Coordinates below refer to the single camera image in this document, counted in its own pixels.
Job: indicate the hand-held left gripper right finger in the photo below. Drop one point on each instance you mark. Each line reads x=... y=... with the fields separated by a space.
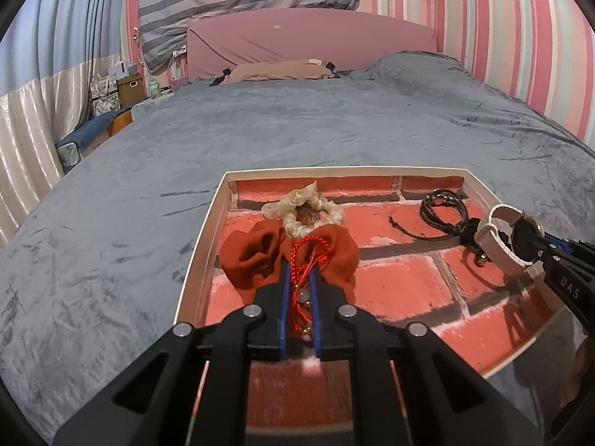
x=316 y=330

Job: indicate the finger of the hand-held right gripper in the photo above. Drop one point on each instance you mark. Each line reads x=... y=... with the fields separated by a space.
x=558 y=243
x=569 y=288

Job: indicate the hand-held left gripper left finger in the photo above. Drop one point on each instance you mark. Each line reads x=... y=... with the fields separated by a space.
x=281 y=330

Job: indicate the orange fabric scrunchie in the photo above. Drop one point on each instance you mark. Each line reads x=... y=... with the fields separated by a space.
x=251 y=251

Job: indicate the cream fabric scrunchie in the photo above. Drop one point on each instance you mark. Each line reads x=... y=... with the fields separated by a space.
x=297 y=230

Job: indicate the brick-pattern jewelry tray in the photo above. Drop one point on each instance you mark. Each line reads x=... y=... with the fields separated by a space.
x=409 y=288

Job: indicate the tan pillow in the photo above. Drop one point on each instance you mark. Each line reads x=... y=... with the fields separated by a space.
x=279 y=72

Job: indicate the brown chair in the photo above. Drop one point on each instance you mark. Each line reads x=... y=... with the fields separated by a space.
x=120 y=123

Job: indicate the green bottle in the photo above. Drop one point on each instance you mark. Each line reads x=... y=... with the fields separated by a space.
x=154 y=89

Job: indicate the small patterned box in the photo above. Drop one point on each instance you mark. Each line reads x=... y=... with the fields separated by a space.
x=69 y=158

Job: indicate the blue cloth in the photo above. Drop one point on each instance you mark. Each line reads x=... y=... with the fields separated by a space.
x=86 y=132

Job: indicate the brown cardboard box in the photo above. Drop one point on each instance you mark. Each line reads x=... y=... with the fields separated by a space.
x=129 y=90

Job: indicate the patterned storage box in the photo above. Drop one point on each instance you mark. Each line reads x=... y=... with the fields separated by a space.
x=103 y=97

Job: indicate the pink pillow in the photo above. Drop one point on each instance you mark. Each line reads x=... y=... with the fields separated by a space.
x=302 y=37

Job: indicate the small white box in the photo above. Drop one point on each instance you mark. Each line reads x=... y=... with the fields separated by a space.
x=120 y=69

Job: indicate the white shiny curtain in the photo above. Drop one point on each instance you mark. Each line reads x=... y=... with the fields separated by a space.
x=32 y=139

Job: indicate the blue curtain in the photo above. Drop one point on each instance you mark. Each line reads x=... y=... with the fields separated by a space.
x=56 y=23

